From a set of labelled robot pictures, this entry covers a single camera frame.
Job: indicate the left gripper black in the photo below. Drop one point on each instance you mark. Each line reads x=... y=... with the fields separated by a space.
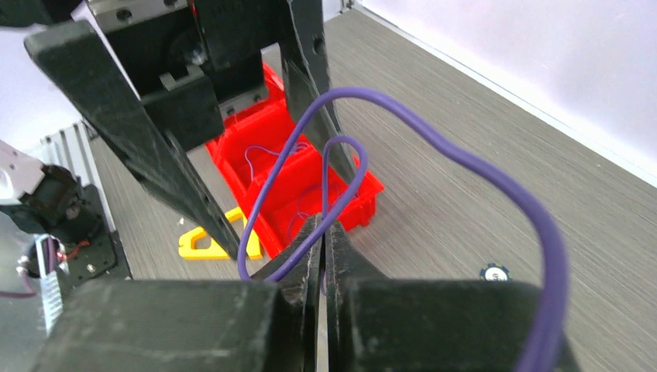
x=197 y=68

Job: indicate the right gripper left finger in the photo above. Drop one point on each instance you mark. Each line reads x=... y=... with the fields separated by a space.
x=192 y=325

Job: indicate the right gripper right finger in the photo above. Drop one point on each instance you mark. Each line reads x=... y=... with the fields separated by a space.
x=377 y=323

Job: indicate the red four-compartment bin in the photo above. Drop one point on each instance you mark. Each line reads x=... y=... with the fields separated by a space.
x=244 y=155

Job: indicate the poker chip top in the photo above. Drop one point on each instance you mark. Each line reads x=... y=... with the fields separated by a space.
x=494 y=272

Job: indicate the aluminium front rail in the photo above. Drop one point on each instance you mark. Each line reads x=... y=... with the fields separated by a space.
x=59 y=217

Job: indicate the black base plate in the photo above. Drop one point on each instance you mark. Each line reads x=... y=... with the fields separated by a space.
x=103 y=254

